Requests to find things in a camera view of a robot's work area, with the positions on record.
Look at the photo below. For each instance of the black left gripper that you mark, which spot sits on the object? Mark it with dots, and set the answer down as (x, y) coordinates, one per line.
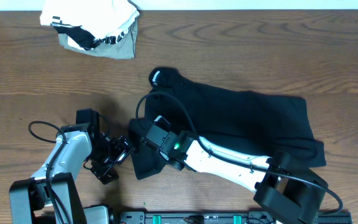
(117, 152)

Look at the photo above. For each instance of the black t-shirt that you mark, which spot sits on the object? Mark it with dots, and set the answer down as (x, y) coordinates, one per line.
(244, 121)

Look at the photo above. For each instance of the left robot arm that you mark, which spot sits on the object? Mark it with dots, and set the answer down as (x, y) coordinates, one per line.
(54, 183)

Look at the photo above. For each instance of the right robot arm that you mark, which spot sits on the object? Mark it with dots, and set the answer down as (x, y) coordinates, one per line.
(282, 185)

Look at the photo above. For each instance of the grey-beige folded garment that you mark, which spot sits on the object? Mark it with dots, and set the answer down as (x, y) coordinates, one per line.
(124, 49)

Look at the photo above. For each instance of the black and white garment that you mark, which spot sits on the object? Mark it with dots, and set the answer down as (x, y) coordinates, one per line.
(87, 33)

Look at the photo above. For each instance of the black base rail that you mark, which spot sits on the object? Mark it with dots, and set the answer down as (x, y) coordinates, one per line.
(257, 217)

